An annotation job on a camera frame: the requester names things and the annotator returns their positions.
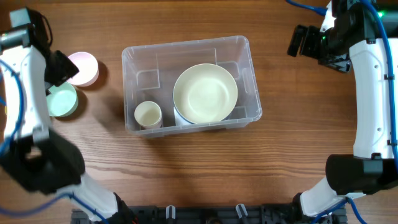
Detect mint green bowl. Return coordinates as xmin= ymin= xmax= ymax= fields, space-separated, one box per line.
xmin=46 ymin=82 xmax=78 ymax=117

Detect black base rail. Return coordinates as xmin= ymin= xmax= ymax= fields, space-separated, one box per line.
xmin=71 ymin=203 xmax=348 ymax=224

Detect pink bowl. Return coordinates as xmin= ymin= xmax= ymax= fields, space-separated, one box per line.
xmin=67 ymin=52 xmax=99 ymax=87

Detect cream plate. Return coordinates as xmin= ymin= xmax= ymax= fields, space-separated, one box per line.
xmin=172 ymin=63 xmax=238 ymax=124

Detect clear plastic storage bin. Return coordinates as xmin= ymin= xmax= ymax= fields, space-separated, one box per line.
xmin=121 ymin=35 xmax=262 ymax=138

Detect pink cup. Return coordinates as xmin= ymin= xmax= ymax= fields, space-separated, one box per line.
xmin=140 ymin=123 xmax=162 ymax=129

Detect cream cup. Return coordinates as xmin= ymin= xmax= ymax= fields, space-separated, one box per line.
xmin=134 ymin=101 xmax=162 ymax=125

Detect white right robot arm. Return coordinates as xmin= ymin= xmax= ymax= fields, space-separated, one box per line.
xmin=287 ymin=0 xmax=397 ymax=222

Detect white label in bin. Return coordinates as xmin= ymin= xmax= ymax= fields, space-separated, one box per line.
xmin=174 ymin=107 xmax=191 ymax=126

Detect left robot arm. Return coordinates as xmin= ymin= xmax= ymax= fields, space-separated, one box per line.
xmin=1 ymin=25 xmax=138 ymax=223

